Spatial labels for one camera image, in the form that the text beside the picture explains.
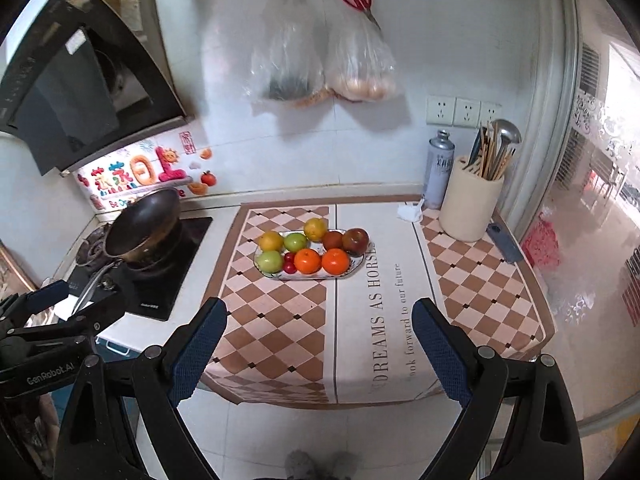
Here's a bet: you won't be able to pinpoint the person's right grey slipper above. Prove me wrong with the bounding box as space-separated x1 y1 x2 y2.
327 451 359 480

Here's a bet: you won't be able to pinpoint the orange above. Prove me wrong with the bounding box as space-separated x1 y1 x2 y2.
321 248 351 276
293 248 322 276

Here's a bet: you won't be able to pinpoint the person's left grey slipper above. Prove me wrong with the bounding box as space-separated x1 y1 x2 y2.
285 449 319 480

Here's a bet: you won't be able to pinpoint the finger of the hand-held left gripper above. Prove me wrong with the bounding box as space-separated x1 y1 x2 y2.
69 291 127 339
26 279 71 314

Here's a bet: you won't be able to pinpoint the large yellow lemon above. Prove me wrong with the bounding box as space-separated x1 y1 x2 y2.
303 217 330 243

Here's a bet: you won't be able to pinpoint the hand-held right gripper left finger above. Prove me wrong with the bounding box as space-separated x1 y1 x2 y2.
52 297 229 480

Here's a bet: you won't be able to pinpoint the black range hood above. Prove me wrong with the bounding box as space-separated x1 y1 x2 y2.
0 0 194 179

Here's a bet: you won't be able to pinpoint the dark red apple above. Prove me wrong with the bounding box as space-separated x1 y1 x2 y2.
342 227 371 257

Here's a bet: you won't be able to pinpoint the dark wok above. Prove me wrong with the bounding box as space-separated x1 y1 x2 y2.
72 187 184 312

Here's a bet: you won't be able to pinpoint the glass sliding door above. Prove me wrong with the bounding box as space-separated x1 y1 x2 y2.
500 0 640 431

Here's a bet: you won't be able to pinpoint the person's grey slipper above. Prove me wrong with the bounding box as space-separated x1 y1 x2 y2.
285 449 319 480
327 451 359 480

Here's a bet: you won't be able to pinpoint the floral ceramic plate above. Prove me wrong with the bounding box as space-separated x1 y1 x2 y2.
253 229 377 280

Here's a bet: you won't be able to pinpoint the cream utensil holder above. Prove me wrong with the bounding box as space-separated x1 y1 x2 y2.
438 155 506 244

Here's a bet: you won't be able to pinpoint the checkered table mat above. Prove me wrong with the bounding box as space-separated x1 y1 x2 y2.
200 194 557 407

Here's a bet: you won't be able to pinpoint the silver spray can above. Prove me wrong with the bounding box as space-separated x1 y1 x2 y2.
422 129 457 211

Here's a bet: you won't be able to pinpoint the clear plastic bag of onions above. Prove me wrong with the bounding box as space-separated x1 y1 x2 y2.
324 6 402 104

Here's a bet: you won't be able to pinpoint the red net bag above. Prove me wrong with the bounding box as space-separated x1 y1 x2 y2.
519 212 564 271

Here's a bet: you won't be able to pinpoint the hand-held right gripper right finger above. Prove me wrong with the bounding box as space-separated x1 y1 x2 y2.
410 297 587 480

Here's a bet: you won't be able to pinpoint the clear plastic bag dark contents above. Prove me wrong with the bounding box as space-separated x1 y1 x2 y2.
242 0 329 109

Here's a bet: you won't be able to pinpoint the bundle of chopsticks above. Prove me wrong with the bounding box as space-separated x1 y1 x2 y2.
467 122 516 181

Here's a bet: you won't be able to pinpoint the yellow orange citrus fruit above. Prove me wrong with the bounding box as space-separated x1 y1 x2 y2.
258 230 285 253

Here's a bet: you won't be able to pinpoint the colourful wall stickers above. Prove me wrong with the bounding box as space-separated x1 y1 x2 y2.
76 130 219 212

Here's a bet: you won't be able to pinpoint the black gas stove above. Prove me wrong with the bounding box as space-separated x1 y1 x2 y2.
64 214 214 322

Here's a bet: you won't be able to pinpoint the crumpled white tissue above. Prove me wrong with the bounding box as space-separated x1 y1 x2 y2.
397 198 426 222

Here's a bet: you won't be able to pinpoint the metal ladle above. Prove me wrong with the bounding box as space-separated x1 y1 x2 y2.
489 118 523 162

